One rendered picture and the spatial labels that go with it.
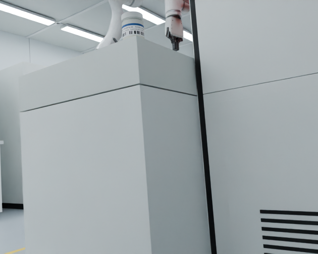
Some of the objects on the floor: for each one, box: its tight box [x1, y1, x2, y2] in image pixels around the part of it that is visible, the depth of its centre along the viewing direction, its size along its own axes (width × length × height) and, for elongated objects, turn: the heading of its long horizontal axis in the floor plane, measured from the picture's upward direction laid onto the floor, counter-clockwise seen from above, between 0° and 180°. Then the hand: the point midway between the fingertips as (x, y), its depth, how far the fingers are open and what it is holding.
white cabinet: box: [20, 85, 210, 254], centre depth 149 cm, size 64×96×82 cm
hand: (175, 47), depth 170 cm, fingers closed
